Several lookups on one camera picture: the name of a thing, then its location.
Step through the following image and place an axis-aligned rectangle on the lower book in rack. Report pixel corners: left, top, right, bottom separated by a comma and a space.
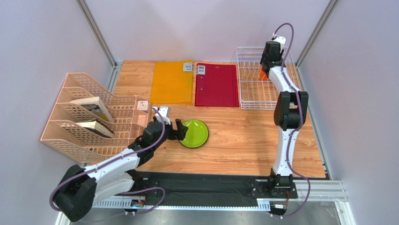
76, 120, 115, 138

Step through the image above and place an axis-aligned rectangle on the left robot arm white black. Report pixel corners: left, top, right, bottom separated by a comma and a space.
49, 119, 189, 222

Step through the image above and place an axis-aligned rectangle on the orange plate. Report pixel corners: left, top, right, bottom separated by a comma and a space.
259, 70, 268, 82

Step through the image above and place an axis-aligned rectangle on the small white box in organizer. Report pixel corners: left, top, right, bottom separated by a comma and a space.
136, 100, 149, 112

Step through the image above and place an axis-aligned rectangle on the black base mat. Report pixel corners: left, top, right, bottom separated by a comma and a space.
127, 170, 298, 207

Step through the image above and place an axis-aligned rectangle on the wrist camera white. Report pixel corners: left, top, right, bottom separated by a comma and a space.
272, 36, 286, 52
153, 106, 171, 125

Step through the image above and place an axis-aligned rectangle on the upper book in rack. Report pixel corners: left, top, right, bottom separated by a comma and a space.
70, 97, 114, 122

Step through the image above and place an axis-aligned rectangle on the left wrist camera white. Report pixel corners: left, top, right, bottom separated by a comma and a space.
153, 106, 171, 125

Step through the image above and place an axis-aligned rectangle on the pink desk organizer tray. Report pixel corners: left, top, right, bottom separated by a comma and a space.
128, 96, 152, 145

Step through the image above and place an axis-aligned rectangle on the red file folder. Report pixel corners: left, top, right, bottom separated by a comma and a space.
194, 63, 239, 107

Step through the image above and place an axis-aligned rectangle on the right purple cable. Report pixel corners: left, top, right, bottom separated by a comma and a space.
272, 22, 311, 218

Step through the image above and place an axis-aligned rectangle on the lime green plate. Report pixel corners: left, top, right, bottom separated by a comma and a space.
180, 119, 210, 149

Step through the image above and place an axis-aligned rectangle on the book in rack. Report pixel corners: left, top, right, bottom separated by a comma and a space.
70, 97, 114, 122
76, 120, 115, 138

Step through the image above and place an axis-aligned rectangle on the pink magazine file rack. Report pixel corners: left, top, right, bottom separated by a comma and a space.
41, 73, 135, 164

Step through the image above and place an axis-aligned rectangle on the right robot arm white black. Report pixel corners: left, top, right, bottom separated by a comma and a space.
260, 36, 309, 198

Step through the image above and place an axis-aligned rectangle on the orange file folder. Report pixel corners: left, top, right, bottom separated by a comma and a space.
150, 60, 193, 104

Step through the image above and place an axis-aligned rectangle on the white wire dish rack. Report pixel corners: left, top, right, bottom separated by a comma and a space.
233, 47, 309, 110

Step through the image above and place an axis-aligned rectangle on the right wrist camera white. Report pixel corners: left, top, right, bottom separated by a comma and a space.
272, 36, 286, 52

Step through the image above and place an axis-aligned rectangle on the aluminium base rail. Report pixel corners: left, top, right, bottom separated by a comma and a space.
55, 174, 356, 225

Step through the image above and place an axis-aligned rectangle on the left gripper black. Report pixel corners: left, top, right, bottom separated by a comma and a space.
152, 115, 188, 150

